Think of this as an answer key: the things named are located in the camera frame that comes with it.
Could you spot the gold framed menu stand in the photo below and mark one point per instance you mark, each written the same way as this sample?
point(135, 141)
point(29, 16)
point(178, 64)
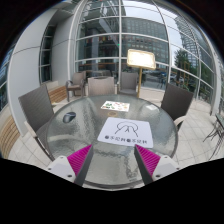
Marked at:
point(141, 59)

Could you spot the white printed mouse pad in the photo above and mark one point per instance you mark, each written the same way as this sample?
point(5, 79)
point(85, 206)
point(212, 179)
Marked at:
point(126, 132)

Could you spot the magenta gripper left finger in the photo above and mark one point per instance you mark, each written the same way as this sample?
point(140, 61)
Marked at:
point(74, 167)

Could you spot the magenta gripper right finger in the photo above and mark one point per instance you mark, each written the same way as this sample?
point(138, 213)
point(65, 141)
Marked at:
point(152, 166)

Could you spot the colourful menu card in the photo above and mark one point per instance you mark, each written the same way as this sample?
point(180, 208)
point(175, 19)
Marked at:
point(116, 106)

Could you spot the right dark wicker chair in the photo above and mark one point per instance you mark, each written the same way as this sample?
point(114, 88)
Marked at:
point(176, 102)

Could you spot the far centre wicker chair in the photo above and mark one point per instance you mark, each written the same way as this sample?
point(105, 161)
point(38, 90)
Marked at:
point(101, 86)

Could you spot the far right wicker chair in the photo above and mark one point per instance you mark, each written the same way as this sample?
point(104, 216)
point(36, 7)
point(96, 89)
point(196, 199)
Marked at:
point(128, 83)

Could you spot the left grey wicker chair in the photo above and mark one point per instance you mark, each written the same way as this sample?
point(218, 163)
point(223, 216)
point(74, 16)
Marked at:
point(38, 111)

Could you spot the far left wicker armchair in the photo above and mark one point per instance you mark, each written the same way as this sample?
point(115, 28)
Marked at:
point(76, 83)

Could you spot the dark grey computer mouse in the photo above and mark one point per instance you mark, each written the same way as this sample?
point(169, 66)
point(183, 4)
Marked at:
point(68, 117)

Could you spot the round gold table centre cap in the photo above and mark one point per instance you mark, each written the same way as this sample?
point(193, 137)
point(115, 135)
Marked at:
point(112, 114)

